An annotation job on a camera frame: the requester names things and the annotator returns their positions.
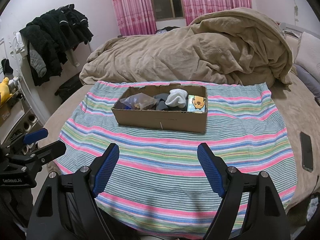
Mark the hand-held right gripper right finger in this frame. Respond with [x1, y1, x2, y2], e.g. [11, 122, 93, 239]
[197, 142, 292, 240]

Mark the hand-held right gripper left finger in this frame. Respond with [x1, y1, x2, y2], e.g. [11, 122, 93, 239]
[26, 143, 120, 240]

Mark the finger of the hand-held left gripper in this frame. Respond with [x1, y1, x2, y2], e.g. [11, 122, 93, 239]
[25, 141, 67, 167]
[23, 128, 48, 145]

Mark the brown cardboard box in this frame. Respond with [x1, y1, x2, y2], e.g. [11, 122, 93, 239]
[111, 82, 208, 134]

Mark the cartoon print tissue packet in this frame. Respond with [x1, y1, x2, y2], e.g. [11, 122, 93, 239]
[186, 94, 207, 113]

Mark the clear bag of cotton swabs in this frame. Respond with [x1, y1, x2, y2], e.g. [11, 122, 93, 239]
[119, 92, 158, 111]

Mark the white sock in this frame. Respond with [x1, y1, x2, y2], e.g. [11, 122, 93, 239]
[165, 89, 188, 107]

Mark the grey sock bundle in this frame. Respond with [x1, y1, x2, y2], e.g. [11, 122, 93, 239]
[153, 93, 188, 112]

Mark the white shoe rack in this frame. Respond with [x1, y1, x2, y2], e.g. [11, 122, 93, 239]
[0, 75, 46, 160]

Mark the striped pastel blanket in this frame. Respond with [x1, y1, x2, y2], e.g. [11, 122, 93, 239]
[54, 80, 300, 239]

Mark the yellow plush toy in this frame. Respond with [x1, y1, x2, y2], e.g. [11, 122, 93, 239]
[0, 77, 13, 105]

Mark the black suitcase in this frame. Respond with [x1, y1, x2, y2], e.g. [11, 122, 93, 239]
[55, 79, 84, 103]

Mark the grey quilted garment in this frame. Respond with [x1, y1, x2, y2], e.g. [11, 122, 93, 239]
[29, 50, 47, 77]

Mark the black hat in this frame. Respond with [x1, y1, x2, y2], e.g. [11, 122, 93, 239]
[1, 58, 13, 75]

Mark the bed with brown sheet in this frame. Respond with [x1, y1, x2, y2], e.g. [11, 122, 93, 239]
[42, 20, 320, 230]

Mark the black smartphone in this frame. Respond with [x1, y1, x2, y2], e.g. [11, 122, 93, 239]
[299, 131, 314, 172]

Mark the pile of black clothes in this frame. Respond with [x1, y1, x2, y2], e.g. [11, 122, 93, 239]
[19, 4, 94, 87]

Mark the tan comforter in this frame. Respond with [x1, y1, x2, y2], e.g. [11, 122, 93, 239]
[79, 7, 293, 87]

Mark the grey pillow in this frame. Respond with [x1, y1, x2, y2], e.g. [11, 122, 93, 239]
[292, 65, 320, 98]

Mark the black cloth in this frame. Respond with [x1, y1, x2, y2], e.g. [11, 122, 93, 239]
[155, 26, 181, 34]

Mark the white floral pillow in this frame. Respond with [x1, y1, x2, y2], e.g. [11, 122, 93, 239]
[294, 31, 320, 77]

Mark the window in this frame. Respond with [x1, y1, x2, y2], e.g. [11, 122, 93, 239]
[146, 0, 185, 21]

